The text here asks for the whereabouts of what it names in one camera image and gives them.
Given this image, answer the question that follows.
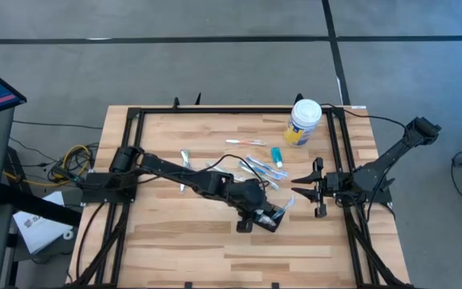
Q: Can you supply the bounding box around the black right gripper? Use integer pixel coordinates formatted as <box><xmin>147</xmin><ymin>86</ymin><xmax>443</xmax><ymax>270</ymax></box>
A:
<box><xmin>290</xmin><ymin>157</ymin><xmax>345</xmax><ymax>219</ymax></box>

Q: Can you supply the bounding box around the blue toothbrush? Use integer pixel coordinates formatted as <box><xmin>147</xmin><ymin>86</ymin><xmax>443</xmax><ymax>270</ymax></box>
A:
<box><xmin>245</xmin><ymin>155</ymin><xmax>290</xmax><ymax>178</ymax></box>
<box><xmin>273</xmin><ymin>195</ymin><xmax>296</xmax><ymax>221</ymax></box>
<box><xmin>237</xmin><ymin>160</ymin><xmax>285</xmax><ymax>181</ymax></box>

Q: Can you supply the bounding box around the teal toothpaste tube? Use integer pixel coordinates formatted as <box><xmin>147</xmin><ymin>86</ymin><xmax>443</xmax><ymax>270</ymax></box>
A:
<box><xmin>270</xmin><ymin>146</ymin><xmax>285</xmax><ymax>169</ymax></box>

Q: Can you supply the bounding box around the purple toothbrush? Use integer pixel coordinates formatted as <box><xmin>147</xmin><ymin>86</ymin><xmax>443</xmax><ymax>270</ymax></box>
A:
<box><xmin>205</xmin><ymin>161</ymin><xmax>234</xmax><ymax>174</ymax></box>

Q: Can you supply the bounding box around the white-lidded wipes canister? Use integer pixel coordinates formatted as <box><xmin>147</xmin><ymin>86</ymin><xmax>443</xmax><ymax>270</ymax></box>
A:
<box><xmin>283</xmin><ymin>98</ymin><xmax>323</xmax><ymax>148</ymax></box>

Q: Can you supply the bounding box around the white printed booklet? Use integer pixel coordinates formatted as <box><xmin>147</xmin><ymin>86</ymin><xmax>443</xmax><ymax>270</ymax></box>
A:
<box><xmin>12</xmin><ymin>190</ymin><xmax>75</xmax><ymax>255</ymax></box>

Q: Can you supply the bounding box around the black stand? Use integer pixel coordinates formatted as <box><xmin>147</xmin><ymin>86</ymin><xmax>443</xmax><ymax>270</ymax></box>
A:
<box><xmin>0</xmin><ymin>182</ymin><xmax>83</xmax><ymax>289</ymax></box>

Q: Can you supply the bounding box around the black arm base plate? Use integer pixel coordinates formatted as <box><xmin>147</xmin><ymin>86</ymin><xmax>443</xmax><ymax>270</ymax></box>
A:
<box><xmin>334</xmin><ymin>170</ymin><xmax>393</xmax><ymax>205</ymax></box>
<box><xmin>80</xmin><ymin>171</ymin><xmax>139</xmax><ymax>205</ymax></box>

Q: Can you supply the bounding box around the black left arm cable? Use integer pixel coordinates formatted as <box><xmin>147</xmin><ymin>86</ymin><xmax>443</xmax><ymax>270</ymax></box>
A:
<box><xmin>192</xmin><ymin>153</ymin><xmax>267</xmax><ymax>189</ymax></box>

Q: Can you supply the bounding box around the long black power cable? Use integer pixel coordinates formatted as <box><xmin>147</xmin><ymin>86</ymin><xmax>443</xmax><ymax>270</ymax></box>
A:
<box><xmin>320</xmin><ymin>103</ymin><xmax>411</xmax><ymax>140</ymax></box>

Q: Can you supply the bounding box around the black metal table frame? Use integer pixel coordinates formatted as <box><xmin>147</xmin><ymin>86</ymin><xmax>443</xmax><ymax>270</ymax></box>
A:
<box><xmin>65</xmin><ymin>92</ymin><xmax>416</xmax><ymax>289</ymax></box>

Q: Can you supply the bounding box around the yellow cable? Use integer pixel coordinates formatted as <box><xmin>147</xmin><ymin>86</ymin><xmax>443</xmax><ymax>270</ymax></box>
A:
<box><xmin>2</xmin><ymin>144</ymin><xmax>92</xmax><ymax>188</ymax></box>

